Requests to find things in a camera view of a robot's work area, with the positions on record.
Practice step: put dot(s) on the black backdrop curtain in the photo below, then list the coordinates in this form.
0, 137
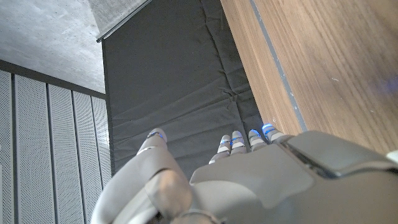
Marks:
171, 77

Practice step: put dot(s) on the wooden table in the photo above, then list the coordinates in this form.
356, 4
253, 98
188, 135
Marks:
281, 74

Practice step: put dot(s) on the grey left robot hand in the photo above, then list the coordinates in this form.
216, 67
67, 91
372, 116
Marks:
248, 193

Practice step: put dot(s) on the backdrop stand pole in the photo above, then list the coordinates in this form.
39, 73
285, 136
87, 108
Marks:
124, 20

